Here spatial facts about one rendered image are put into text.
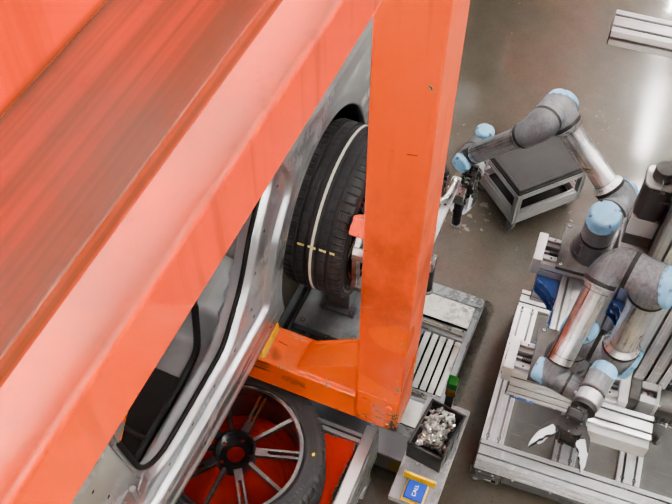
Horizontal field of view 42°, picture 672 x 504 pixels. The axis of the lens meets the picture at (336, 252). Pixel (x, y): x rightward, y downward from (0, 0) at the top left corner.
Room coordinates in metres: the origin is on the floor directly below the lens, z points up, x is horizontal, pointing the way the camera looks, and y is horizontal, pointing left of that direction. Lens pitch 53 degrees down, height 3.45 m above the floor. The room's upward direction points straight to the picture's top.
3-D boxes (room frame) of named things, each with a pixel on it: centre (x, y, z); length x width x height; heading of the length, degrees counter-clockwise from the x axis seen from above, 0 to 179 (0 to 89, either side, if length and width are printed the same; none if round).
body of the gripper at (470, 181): (2.28, -0.52, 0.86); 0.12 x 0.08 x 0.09; 158
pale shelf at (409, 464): (1.32, -0.35, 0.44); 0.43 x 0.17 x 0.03; 157
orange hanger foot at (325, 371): (1.60, 0.14, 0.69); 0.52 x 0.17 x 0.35; 67
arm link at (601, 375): (1.21, -0.76, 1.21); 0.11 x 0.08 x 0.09; 146
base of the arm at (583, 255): (1.97, -0.96, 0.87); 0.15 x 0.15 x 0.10
